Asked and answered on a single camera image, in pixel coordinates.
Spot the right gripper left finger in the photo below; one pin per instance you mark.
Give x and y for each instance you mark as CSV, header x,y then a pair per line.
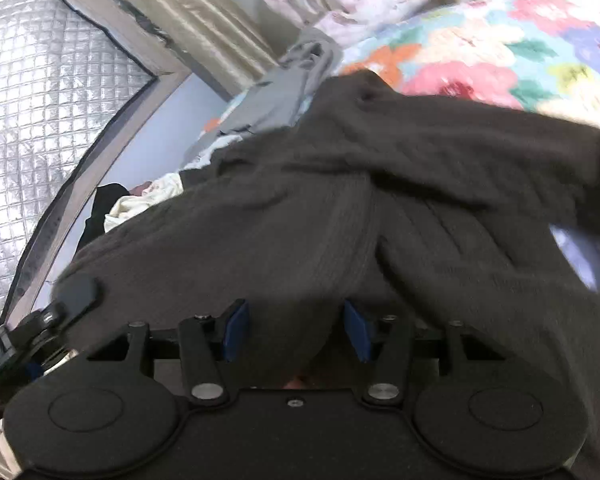
x,y
209,349

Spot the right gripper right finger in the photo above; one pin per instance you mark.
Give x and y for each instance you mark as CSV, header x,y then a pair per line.
x,y
382,347

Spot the dark brown knit sweater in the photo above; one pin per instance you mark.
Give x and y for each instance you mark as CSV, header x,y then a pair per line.
x,y
426,205

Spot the cream white printed garment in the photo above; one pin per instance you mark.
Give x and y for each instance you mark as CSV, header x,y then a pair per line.
x,y
130,206

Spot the black garment on pillow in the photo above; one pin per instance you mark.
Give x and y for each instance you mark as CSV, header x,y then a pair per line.
x,y
105,198

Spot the silver quilted window cover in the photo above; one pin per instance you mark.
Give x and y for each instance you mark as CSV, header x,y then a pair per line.
x,y
61,80

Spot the grey t-shirt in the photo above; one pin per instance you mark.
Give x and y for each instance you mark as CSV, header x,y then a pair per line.
x,y
275,101

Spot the beige satin curtain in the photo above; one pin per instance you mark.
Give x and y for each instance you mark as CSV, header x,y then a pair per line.
x,y
217,35

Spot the floral quilted bedspread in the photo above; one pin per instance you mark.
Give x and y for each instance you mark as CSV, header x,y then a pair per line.
x,y
536,56

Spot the grey window frame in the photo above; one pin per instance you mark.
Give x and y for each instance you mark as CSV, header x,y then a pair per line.
x,y
132,32

